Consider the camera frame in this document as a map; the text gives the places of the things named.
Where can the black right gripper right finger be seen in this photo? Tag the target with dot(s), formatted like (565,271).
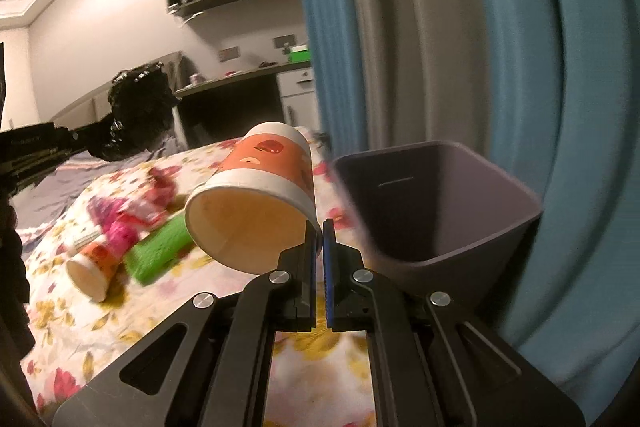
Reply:
(344,306)

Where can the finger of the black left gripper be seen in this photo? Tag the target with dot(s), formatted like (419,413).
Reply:
(29,153)

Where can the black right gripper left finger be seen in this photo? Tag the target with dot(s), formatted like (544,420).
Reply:
(299,309)

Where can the orange paper cup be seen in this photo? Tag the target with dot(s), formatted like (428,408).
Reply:
(258,203)
(92,270)

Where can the pink plastic bag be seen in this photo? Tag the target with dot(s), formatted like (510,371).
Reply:
(123,220)

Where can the purple plastic trash bin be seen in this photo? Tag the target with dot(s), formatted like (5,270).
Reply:
(436,216)

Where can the black plastic bag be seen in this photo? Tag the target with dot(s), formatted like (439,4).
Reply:
(141,113)

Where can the grey striped blanket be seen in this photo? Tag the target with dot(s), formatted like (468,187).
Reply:
(50,197)

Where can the floral bed sheet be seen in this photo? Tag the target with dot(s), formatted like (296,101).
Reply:
(317,378)

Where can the grey upholstered headboard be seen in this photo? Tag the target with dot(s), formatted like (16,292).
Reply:
(93,106)

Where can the red white snack wrapper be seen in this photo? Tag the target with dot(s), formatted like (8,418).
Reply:
(161,189)

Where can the green foam net sleeve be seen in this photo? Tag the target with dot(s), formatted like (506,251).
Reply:
(150,258)

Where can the white mug on desk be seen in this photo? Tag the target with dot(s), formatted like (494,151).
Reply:
(196,79)

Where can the dark desk with white drawers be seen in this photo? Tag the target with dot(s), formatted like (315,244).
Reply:
(225,108)

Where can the green box on desk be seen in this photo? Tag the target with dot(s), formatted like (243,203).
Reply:
(299,54)

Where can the blue and grey curtain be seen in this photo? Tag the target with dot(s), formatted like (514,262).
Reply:
(549,91)

